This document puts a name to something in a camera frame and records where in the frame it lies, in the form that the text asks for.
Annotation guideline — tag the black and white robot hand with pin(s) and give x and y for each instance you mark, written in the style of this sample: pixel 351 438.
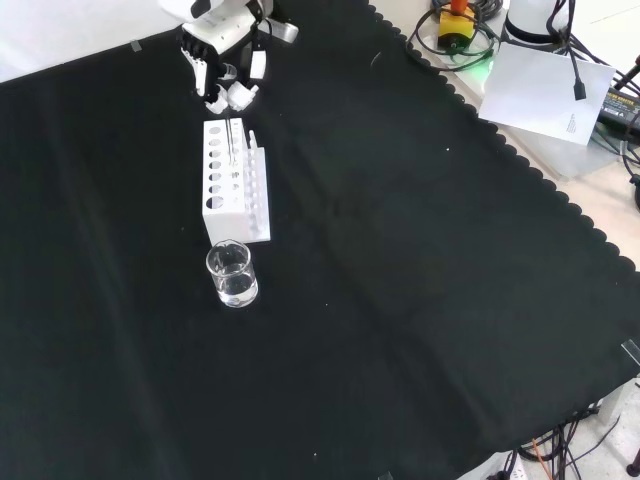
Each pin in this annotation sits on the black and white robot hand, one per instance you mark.
pixel 220 32

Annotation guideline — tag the clear glass rod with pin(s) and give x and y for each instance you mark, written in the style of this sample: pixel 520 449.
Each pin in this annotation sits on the clear glass rod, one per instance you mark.
pixel 229 140

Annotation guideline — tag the white test tube rack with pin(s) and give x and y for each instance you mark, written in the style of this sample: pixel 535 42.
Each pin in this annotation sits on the white test tube rack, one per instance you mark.
pixel 225 220

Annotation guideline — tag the yellow stop button box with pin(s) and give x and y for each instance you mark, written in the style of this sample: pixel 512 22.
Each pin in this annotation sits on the yellow stop button box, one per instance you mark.
pixel 456 27

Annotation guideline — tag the glass beaker with water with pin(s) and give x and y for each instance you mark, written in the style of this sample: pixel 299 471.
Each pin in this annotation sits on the glass beaker with water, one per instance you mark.
pixel 235 290

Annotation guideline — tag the black bench cloth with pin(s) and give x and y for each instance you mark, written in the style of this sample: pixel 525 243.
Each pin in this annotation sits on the black bench cloth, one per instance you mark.
pixel 400 250

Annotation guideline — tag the white paper sheet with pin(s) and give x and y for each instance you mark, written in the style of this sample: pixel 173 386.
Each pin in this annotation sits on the white paper sheet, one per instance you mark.
pixel 540 90

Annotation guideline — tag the pale grey board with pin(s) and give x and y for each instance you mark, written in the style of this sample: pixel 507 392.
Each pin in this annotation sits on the pale grey board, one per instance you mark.
pixel 560 155

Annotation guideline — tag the black adapter with yellow print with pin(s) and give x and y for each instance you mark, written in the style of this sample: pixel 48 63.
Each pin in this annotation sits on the black adapter with yellow print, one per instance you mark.
pixel 617 107

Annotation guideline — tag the white socket strip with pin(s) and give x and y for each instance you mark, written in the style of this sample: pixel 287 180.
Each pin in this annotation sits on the white socket strip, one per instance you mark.
pixel 510 467

